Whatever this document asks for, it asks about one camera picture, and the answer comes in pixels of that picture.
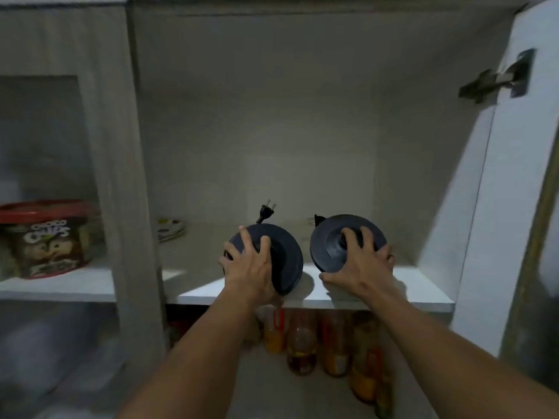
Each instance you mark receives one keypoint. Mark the person's left hand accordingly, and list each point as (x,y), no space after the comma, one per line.
(249,274)

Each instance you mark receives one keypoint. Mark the person's right hand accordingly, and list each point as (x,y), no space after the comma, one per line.
(364,272)

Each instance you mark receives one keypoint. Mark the person's right thumb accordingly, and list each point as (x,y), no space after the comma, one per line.
(332,279)

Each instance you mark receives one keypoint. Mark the person's left middle finger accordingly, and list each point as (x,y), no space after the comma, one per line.
(246,240)

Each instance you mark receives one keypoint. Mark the person's right little finger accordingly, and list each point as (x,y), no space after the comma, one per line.
(391,260)

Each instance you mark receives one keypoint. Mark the person's right middle finger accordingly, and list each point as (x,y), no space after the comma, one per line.
(367,239)

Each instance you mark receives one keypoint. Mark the black kettle base with plug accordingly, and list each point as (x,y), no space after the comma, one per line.
(327,244)
(286,253)

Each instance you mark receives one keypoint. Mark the person's right forearm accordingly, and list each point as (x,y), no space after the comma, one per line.
(441,357)

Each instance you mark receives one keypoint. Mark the person's left forearm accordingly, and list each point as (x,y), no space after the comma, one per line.
(205,357)

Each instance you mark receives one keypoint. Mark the white cabinet shelf board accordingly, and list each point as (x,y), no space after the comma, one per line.
(419,292)

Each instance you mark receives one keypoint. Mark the amber glass bottle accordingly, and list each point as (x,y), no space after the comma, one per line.
(301,344)

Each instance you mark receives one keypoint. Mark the stack of plates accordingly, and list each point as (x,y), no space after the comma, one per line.
(170,229)

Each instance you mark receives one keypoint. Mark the tall orange sauce bottle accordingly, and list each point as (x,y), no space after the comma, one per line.
(364,362)

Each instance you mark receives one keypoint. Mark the white cabinet door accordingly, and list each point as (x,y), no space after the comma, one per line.
(506,191)

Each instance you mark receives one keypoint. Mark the cereal tub with red lid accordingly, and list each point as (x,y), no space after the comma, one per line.
(46,242)

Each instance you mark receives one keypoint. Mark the metal cabinet hinge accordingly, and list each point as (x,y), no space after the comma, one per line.
(498,78)

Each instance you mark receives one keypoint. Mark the grey wooden wall cabinet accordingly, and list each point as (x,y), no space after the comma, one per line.
(118,148)

